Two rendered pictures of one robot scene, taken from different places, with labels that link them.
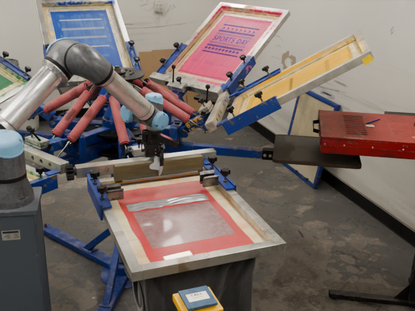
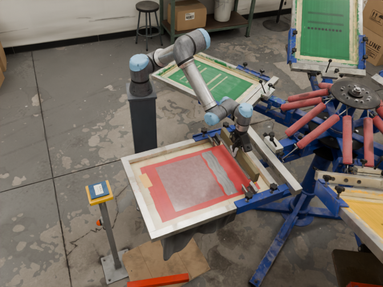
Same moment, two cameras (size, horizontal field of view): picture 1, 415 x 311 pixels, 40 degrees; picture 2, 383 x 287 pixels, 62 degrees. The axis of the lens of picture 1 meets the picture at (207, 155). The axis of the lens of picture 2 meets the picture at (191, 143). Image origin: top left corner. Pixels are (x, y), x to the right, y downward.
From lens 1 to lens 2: 224 cm
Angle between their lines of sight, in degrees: 71
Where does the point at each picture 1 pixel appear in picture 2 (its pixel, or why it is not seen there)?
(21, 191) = (134, 88)
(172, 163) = (241, 158)
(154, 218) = (192, 165)
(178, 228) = (181, 179)
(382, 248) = not seen: outside the picture
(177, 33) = not seen: outside the picture
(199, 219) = (194, 190)
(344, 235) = not seen: outside the picture
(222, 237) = (169, 203)
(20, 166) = (134, 76)
